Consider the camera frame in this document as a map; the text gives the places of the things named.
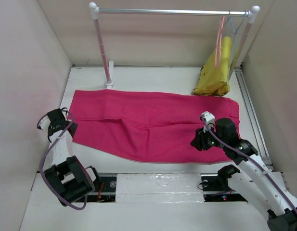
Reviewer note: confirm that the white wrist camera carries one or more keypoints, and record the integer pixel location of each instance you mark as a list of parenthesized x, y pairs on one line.
[(43, 123), (208, 119)]

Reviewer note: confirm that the aluminium rail right side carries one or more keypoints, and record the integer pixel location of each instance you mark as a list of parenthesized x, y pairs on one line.
[(252, 118)]

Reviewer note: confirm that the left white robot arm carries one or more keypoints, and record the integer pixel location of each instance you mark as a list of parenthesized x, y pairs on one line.
[(66, 175)]

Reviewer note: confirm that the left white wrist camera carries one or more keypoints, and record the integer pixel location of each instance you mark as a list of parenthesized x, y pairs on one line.
[(43, 123)]

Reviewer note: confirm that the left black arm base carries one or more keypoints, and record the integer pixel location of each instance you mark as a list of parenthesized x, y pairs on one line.
[(106, 193)]

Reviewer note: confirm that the white and silver clothes rack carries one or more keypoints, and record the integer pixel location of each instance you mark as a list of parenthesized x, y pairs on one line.
[(249, 15)]

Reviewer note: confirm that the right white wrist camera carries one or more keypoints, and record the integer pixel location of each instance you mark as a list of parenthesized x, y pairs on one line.
[(208, 119)]

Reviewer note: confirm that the pink trousers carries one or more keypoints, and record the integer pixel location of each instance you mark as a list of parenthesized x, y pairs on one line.
[(150, 127)]

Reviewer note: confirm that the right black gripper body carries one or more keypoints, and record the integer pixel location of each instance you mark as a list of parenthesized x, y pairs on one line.
[(206, 140)]

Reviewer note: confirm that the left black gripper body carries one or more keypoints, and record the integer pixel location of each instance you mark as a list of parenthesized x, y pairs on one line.
[(74, 126)]

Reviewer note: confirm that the pink plastic hanger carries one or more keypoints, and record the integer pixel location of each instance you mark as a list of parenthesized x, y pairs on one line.
[(218, 43)]

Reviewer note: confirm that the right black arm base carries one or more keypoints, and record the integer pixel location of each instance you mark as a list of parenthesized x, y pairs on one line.
[(215, 186)]

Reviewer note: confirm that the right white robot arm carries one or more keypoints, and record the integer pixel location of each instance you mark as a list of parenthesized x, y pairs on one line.
[(248, 176)]

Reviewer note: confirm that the yellow garment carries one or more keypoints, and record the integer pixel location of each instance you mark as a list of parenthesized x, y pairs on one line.
[(214, 79)]

